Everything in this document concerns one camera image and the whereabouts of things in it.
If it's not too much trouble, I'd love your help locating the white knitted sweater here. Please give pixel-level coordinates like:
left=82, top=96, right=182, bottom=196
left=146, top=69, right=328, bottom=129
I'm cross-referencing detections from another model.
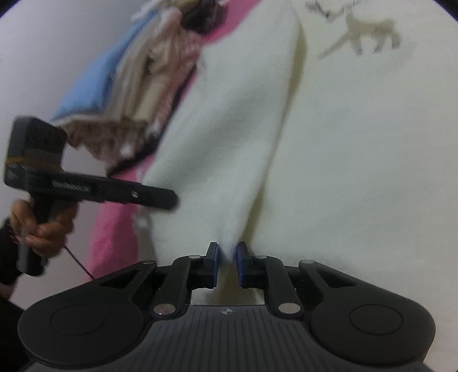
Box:
left=134, top=0, right=458, bottom=308

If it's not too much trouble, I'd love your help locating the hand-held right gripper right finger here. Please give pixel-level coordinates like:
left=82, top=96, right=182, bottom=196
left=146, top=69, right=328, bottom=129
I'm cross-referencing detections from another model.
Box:
left=235, top=241, right=359, bottom=318

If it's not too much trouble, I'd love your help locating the stack of folded clothes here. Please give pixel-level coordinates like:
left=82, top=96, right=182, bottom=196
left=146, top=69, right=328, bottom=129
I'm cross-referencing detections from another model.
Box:
left=59, top=0, right=230, bottom=176

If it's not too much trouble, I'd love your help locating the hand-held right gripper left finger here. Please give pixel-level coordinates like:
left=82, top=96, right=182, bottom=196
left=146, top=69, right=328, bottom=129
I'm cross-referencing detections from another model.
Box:
left=99, top=242, right=220, bottom=318

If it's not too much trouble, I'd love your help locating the person's left hand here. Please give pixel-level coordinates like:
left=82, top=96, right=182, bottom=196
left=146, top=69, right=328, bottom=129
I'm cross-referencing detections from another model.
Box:
left=10, top=198, right=78, bottom=258

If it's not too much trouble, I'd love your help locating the blue cloth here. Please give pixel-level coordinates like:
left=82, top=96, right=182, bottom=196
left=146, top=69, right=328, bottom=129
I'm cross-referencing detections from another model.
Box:
left=51, top=9, right=161, bottom=122

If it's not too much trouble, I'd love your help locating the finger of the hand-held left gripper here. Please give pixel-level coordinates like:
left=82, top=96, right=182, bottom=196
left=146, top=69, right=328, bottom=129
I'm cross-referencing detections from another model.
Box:
left=139, top=183, right=179, bottom=211

